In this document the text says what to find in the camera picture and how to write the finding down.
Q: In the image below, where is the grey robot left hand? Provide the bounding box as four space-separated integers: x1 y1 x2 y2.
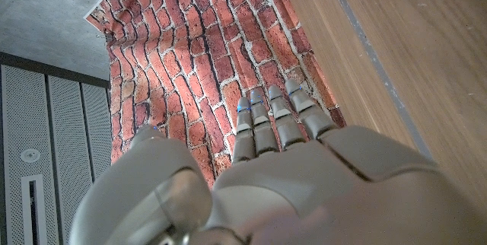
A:
68 78 487 245

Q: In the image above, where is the red brick print backdrop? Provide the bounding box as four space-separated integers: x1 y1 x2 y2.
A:
83 0 348 189

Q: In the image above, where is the white ceiling slot vent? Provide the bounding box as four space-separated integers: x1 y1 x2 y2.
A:
21 173 49 245

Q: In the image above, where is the round white ceiling fixture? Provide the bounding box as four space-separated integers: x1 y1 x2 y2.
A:
21 148 42 164

